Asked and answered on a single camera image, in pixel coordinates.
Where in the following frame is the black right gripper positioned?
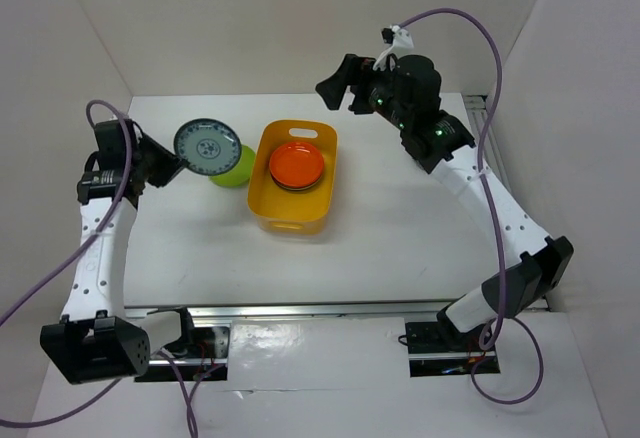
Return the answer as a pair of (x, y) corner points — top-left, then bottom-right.
(315, 53), (411, 129)

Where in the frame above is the blue floral plate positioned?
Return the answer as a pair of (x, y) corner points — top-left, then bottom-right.
(173, 118), (242, 176)

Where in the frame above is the orange plate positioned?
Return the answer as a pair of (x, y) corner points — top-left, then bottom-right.
(269, 141), (324, 180)
(271, 174), (322, 187)

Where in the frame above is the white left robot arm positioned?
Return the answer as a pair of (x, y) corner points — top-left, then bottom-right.
(40, 119), (198, 384)

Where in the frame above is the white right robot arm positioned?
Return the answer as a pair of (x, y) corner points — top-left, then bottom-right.
(315, 54), (574, 350)

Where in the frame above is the green plate near bin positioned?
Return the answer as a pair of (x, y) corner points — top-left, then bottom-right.
(209, 145), (256, 188)

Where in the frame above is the yellow plastic bin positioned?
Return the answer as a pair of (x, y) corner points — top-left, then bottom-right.
(247, 120), (338, 235)

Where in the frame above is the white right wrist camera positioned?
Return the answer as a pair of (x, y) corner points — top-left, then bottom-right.
(373, 24), (414, 71)

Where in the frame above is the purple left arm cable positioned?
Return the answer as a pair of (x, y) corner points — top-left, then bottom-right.
(0, 100), (231, 438)

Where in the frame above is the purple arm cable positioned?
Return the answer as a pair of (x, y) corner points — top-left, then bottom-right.
(399, 7), (544, 406)
(0, 100), (231, 438)

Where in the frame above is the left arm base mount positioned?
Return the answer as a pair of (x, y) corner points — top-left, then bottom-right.
(132, 307), (231, 382)

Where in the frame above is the aluminium rail front edge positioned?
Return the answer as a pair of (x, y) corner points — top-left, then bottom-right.
(124, 299), (461, 320)

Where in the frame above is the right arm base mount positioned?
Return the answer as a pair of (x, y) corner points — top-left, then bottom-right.
(397, 321), (500, 378)

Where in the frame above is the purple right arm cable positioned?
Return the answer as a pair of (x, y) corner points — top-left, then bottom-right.
(399, 7), (544, 406)

